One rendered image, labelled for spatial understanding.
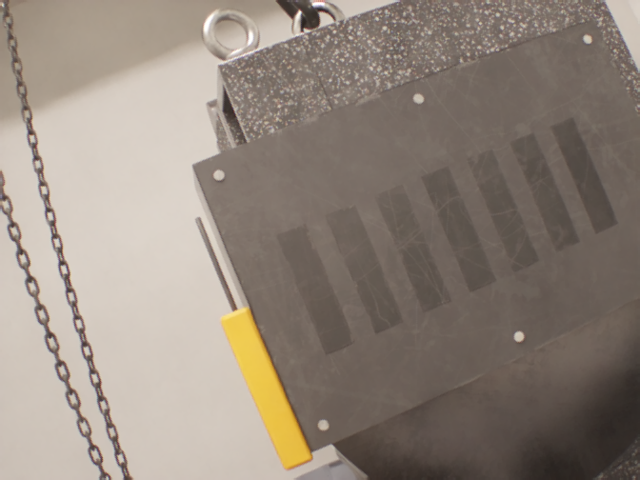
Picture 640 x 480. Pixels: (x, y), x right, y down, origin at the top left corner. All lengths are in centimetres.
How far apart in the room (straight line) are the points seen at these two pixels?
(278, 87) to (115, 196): 241
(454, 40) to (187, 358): 241
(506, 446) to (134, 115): 272
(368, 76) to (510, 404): 40
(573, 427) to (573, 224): 21
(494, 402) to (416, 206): 21
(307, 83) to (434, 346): 34
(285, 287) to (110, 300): 252
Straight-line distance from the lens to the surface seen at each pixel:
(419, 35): 105
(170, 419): 333
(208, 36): 103
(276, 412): 85
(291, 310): 84
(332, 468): 156
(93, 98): 347
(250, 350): 84
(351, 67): 102
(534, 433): 90
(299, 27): 115
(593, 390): 92
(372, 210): 85
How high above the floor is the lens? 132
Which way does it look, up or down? 3 degrees up
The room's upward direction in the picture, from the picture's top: 23 degrees counter-clockwise
